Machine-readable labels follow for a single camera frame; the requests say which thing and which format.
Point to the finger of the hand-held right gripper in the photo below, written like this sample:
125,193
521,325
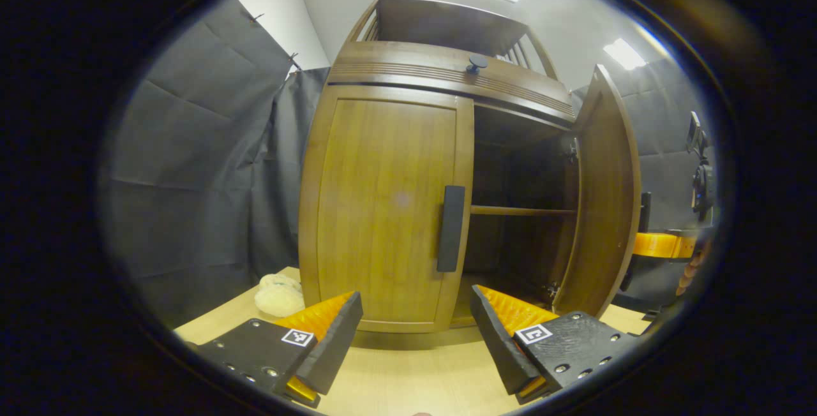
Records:
664,245

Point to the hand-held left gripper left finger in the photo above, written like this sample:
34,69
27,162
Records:
335,339

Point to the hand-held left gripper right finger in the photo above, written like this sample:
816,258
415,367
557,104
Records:
501,346

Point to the wooden cabinet door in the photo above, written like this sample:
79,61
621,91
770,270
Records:
606,199
383,212

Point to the brown wooden shoe cabinet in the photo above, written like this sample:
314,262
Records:
440,20

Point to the metal door hinge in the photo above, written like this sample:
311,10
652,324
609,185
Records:
571,150
553,291

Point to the wooden inner shelf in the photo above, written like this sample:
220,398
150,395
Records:
523,210

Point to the small ceiling light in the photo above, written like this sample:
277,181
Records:
624,53

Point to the black round knob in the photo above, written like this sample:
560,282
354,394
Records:
476,62

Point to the brown ribbed drawer front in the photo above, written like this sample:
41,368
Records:
415,68

